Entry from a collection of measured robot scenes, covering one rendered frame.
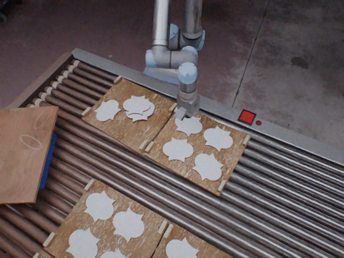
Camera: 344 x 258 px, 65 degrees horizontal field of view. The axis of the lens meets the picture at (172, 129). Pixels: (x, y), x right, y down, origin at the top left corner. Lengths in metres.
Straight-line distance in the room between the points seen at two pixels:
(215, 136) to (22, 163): 0.91
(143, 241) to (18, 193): 0.57
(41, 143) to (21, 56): 2.40
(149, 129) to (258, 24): 2.47
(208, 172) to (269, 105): 1.59
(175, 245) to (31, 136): 0.84
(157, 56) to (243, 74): 1.87
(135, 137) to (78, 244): 0.55
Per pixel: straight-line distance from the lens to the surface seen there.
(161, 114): 1.45
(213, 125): 1.40
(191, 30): 1.53
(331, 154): 1.50
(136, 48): 3.27
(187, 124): 1.39
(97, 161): 1.40
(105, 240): 1.25
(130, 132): 1.41
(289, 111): 2.75
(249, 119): 1.46
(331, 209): 1.38
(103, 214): 1.26
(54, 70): 1.84
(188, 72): 1.06
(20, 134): 1.50
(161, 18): 1.22
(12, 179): 1.39
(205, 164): 1.28
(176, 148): 1.32
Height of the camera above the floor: 2.11
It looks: 58 degrees down
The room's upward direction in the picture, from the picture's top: 7 degrees counter-clockwise
